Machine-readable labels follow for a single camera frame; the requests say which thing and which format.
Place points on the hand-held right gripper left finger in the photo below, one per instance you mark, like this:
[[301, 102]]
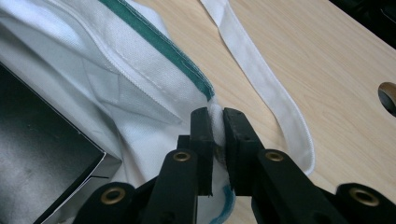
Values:
[[200, 155]]

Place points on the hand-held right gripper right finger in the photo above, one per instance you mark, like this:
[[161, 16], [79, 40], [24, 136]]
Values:
[[243, 161]]

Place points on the white green orange tote bag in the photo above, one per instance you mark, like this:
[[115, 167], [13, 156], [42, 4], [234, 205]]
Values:
[[140, 93]]

